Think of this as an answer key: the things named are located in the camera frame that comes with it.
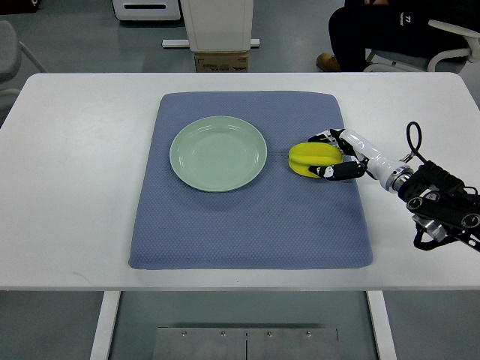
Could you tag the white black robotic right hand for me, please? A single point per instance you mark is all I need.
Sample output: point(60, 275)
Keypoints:
point(366, 158)

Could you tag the yellow starfruit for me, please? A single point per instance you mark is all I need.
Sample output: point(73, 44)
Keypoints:
point(312, 154)

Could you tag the black silver robot right arm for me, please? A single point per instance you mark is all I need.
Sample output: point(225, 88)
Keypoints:
point(443, 208)

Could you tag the light green round plate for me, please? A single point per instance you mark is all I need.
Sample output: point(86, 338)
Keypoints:
point(218, 153)

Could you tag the blue textured table mat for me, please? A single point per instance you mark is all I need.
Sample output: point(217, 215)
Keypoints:
point(280, 220)

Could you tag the tan work boot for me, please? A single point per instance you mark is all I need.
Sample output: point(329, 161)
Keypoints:
point(327, 62)

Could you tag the seated person in black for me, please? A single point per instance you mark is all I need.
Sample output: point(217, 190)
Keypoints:
point(397, 27)

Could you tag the white right table leg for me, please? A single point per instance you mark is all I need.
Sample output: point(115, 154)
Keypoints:
point(382, 332)

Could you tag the white table leg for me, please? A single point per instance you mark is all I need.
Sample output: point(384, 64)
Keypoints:
point(106, 322)
point(382, 332)

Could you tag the cardboard box with label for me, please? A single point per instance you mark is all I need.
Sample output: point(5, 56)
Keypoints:
point(221, 62)

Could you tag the white appliance with slot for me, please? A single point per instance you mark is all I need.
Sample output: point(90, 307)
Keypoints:
point(145, 10)

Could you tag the white left table leg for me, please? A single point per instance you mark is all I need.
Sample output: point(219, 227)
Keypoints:
point(106, 322)

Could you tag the grey chair at left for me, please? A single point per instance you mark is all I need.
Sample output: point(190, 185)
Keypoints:
point(12, 49)

